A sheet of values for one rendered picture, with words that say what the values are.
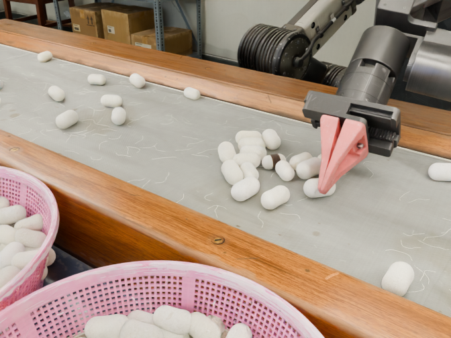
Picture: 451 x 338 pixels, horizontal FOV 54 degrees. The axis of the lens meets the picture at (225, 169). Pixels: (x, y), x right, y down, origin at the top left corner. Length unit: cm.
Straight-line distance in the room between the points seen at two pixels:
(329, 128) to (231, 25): 271
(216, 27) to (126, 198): 283
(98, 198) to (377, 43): 35
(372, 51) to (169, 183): 27
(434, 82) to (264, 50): 53
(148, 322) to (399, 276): 21
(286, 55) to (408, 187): 51
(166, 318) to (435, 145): 43
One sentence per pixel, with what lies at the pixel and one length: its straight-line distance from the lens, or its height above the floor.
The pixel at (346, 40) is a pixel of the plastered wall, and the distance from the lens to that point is 277.
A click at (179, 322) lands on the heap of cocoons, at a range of 36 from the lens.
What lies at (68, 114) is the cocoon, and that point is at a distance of 69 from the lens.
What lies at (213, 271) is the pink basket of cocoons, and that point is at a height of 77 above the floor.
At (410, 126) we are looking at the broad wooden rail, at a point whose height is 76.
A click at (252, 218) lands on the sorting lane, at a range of 46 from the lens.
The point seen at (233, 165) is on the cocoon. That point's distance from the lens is 51.
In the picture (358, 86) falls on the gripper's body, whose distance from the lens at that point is 51.
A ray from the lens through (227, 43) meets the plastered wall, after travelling 321.
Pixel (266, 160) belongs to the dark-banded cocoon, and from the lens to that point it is 54.
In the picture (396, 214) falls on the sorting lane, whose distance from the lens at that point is 51.
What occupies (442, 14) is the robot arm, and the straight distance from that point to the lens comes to 62.
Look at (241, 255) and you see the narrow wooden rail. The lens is 38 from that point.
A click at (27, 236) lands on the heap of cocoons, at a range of 47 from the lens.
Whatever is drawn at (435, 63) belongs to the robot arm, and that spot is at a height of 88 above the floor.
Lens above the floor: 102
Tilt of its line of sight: 30 degrees down
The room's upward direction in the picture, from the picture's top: straight up
